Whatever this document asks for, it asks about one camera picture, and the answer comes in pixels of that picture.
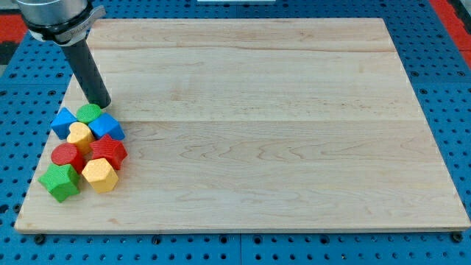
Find light wooden board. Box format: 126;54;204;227
15;18;470;234

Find green cylinder block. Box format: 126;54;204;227
77;104;102;124

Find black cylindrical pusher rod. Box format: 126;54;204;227
61;39;111;109

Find red star block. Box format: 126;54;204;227
90;134;127;170

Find blue pentagon block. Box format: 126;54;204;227
88;113;125;141

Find yellow heart block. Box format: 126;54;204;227
66;121;95;155

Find green star block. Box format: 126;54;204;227
38;163;80;202

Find blue cube block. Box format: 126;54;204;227
51;107;77;140

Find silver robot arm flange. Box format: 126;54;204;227
15;0;106;46

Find yellow hexagon block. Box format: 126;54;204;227
82;158;118;194

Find red cylinder block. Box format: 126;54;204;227
51;143;85;174

